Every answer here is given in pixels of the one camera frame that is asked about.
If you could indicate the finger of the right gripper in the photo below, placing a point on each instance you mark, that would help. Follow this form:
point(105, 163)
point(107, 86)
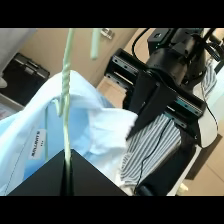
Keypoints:
point(141, 93)
point(156, 106)

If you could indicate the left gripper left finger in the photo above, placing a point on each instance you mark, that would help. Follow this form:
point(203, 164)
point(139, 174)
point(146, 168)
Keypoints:
point(43, 180)

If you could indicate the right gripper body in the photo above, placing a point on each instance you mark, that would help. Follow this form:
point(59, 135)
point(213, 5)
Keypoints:
point(166, 65)

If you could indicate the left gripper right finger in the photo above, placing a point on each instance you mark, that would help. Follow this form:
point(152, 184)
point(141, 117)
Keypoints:
point(90, 180)

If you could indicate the light blue shirt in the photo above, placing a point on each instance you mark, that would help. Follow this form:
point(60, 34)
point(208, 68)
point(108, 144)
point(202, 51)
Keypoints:
point(100, 133)

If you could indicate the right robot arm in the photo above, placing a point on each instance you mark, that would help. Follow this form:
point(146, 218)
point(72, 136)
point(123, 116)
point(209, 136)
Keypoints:
point(193, 43)

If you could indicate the blue white striped shirt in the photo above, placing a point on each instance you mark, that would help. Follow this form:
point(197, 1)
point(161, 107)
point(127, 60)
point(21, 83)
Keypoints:
point(146, 150)

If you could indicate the black case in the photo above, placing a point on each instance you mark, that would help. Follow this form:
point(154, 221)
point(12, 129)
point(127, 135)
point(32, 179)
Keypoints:
point(23, 80)

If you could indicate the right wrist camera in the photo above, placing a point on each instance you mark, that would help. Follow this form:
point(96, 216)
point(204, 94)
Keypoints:
point(160, 37)

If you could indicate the wall socket plate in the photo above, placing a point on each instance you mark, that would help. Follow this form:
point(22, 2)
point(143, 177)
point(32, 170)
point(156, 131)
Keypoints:
point(107, 33)

